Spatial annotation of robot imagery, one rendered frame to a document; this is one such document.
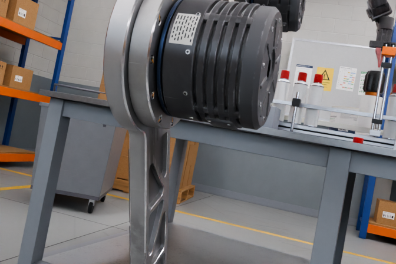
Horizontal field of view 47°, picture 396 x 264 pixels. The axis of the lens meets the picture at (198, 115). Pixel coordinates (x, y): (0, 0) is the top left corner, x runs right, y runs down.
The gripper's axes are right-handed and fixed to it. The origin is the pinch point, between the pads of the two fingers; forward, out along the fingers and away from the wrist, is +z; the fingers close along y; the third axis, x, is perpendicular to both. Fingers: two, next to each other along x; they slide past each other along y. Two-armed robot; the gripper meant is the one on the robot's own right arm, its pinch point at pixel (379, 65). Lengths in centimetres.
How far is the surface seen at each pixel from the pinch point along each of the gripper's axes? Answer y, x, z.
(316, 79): 21.2, 19.6, 12.3
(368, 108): 1.4, -5.7, 17.3
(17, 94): 371, -209, 32
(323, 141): 11, 64, 37
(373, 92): 0.4, -7.3, 10.1
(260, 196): 120, -408, 106
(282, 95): 33.0, 20.0, 20.0
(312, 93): 21.7, 20.4, 18.0
